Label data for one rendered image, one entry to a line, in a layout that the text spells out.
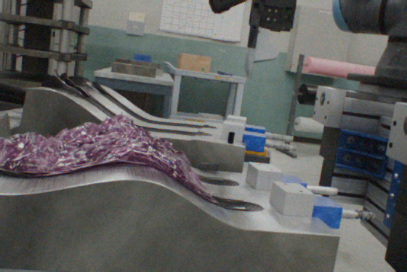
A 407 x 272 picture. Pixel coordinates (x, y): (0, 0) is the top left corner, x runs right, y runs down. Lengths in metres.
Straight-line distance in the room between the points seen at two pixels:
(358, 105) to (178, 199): 0.81
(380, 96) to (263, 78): 6.28
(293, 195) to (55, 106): 0.45
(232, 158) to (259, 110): 6.72
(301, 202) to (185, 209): 0.16
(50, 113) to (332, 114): 0.66
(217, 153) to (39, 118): 0.30
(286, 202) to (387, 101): 0.72
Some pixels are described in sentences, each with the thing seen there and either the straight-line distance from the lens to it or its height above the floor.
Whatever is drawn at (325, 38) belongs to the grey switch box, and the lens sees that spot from 7.41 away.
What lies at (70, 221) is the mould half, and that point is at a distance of 0.50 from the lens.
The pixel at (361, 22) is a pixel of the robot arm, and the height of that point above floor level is 1.17.
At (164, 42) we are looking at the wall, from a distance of 7.33.
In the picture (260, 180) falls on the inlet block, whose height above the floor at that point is 0.87.
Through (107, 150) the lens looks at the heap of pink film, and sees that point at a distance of 0.54.
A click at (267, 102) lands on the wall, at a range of 7.54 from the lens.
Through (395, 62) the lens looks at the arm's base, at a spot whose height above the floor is 1.08.
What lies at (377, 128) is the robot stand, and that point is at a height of 0.92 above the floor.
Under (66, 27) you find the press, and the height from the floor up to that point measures 1.15.
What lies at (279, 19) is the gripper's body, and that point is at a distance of 0.96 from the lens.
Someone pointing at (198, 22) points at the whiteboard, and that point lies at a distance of 7.36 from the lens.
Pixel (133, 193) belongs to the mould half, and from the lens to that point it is 0.49.
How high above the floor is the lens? 1.02
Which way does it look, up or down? 8 degrees down
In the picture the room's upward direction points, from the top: 8 degrees clockwise
